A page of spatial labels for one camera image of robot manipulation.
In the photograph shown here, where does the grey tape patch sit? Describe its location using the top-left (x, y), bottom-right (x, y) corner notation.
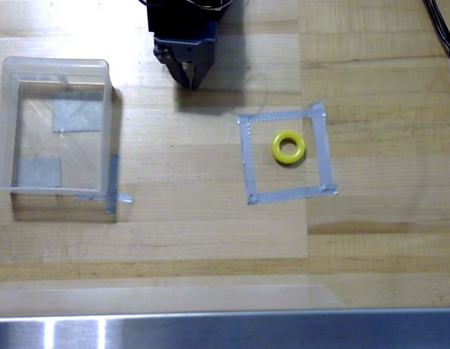
top-left (51, 97), bottom-right (103, 133)
top-left (16, 156), bottom-right (63, 188)

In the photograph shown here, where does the clear plastic container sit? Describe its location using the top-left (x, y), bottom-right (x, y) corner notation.
top-left (0, 56), bottom-right (113, 194)

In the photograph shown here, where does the black cable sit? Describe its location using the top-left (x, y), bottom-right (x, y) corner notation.
top-left (422, 0), bottom-right (450, 121)
top-left (432, 0), bottom-right (450, 52)

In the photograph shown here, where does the short grey tape strip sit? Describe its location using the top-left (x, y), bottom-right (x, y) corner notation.
top-left (73, 192), bottom-right (134, 204)
top-left (105, 153), bottom-right (121, 215)

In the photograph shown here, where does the yellow ring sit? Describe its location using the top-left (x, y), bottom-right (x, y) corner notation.
top-left (270, 129), bottom-right (307, 166)

